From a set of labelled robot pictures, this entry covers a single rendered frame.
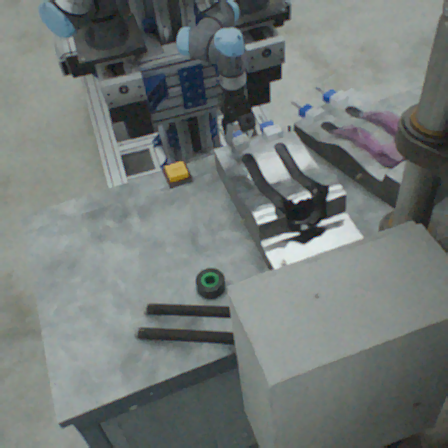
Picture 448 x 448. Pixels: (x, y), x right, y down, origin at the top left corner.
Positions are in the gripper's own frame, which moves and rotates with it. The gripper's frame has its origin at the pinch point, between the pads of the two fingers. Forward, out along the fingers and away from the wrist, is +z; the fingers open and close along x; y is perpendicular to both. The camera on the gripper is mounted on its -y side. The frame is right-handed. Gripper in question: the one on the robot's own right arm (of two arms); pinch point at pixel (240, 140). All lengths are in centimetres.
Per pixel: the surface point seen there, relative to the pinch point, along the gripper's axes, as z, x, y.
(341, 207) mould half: 2.2, -16.3, -35.7
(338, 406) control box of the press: -41, 22, -101
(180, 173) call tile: 7.4, 20.1, 1.7
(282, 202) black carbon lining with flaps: -0.2, -1.4, -29.2
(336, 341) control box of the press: -56, 22, -99
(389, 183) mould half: 2.7, -32.6, -32.9
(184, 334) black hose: 6, 37, -54
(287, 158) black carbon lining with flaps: 3.1, -11.2, -10.7
